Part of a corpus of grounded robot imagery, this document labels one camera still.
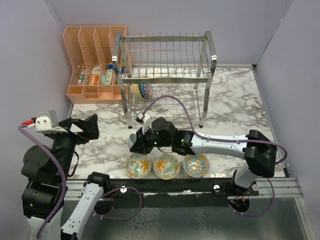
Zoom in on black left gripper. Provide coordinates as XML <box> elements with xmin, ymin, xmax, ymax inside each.
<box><xmin>49</xmin><ymin>112</ymin><xmax>99</xmax><ymax>179</ymax></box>

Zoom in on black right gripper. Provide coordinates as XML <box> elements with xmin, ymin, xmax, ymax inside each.
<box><xmin>130</xmin><ymin>125</ymin><xmax>173</xmax><ymax>156</ymax></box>

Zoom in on red patterned bowl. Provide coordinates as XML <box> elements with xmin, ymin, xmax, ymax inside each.
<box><xmin>138</xmin><ymin>83</ymin><xmax>153</xmax><ymax>99</ymax></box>

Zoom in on yellow dotted white bowl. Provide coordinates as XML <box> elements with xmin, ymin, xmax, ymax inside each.
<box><xmin>130</xmin><ymin>84</ymin><xmax>141</xmax><ymax>98</ymax></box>

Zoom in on teal ribbed bowl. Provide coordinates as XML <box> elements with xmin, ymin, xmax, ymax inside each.
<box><xmin>127</xmin><ymin>133</ymin><xmax>137</xmax><ymax>148</ymax></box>

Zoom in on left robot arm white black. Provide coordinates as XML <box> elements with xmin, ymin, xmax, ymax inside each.
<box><xmin>18</xmin><ymin>110</ymin><xmax>111</xmax><ymax>240</ymax></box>

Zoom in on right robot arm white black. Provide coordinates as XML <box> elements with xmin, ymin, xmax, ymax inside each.
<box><xmin>128</xmin><ymin>117</ymin><xmax>277</xmax><ymax>196</ymax></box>

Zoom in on stainless steel dish rack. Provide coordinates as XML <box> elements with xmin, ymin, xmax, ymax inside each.
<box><xmin>112</xmin><ymin>31</ymin><xmax>217</xmax><ymax>128</ymax></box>

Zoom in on orange flower bowl left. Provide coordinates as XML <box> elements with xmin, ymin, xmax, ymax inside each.
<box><xmin>124</xmin><ymin>153</ymin><xmax>151</xmax><ymax>179</ymax></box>

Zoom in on orange flower bowl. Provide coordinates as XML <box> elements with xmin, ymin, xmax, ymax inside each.
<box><xmin>153</xmin><ymin>154</ymin><xmax>180</xmax><ymax>180</ymax></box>
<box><xmin>124</xmin><ymin>153</ymin><xmax>151</xmax><ymax>179</ymax></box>

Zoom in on orange flower bowl middle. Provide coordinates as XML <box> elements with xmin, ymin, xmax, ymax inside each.
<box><xmin>153</xmin><ymin>154</ymin><xmax>180</xmax><ymax>180</ymax></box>

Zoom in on peach plastic file organizer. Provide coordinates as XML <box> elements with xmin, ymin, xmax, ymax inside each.
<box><xmin>63</xmin><ymin>25</ymin><xmax>127</xmax><ymax>104</ymax></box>

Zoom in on small green white bottle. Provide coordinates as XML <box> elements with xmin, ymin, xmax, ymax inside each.
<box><xmin>77</xmin><ymin>72</ymin><xmax>85</xmax><ymax>85</ymax></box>

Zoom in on blue orange floral bowl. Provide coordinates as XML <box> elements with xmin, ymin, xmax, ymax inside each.
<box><xmin>182</xmin><ymin>154</ymin><xmax>210</xmax><ymax>178</ymax></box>

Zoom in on green white box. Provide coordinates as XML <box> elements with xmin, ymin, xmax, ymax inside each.
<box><xmin>104</xmin><ymin>69</ymin><xmax>114</xmax><ymax>85</ymax></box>

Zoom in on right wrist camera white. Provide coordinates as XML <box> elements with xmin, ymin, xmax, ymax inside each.
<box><xmin>135</xmin><ymin>112</ymin><xmax>152</xmax><ymax>136</ymax></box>

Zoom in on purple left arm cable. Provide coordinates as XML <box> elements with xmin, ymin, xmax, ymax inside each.
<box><xmin>17</xmin><ymin>124</ymin><xmax>68</xmax><ymax>240</ymax></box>

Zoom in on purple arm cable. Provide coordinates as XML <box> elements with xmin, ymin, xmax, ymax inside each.
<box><xmin>139</xmin><ymin>95</ymin><xmax>288</xmax><ymax>218</ymax></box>
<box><xmin>17</xmin><ymin>124</ymin><xmax>68</xmax><ymax>240</ymax></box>

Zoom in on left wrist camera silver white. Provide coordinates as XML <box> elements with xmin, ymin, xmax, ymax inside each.
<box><xmin>22</xmin><ymin>110</ymin><xmax>68</xmax><ymax>134</ymax></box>

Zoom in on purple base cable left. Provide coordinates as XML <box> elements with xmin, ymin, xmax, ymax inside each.
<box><xmin>91</xmin><ymin>186</ymin><xmax>143</xmax><ymax>221</ymax></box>

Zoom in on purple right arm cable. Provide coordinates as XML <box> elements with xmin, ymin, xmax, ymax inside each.
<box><xmin>139</xmin><ymin>95</ymin><xmax>288</xmax><ymax>218</ymax></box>

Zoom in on black mounting rail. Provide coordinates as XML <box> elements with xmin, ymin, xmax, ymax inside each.
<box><xmin>103</xmin><ymin>178</ymin><xmax>259</xmax><ymax>209</ymax></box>

